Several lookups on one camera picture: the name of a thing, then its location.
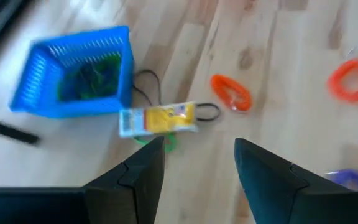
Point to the yellow silver pencil pack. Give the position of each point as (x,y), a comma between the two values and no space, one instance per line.
(166,119)

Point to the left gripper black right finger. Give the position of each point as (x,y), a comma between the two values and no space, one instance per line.
(275,193)

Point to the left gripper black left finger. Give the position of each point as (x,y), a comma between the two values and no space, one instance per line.
(135,193)

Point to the green rubber band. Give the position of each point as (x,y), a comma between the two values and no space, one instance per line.
(107,71)
(170,146)
(73,87)

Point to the dark rubber band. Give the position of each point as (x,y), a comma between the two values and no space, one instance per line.
(218,112)
(159,90)

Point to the blue plastic basket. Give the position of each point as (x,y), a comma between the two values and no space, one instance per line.
(73,109)

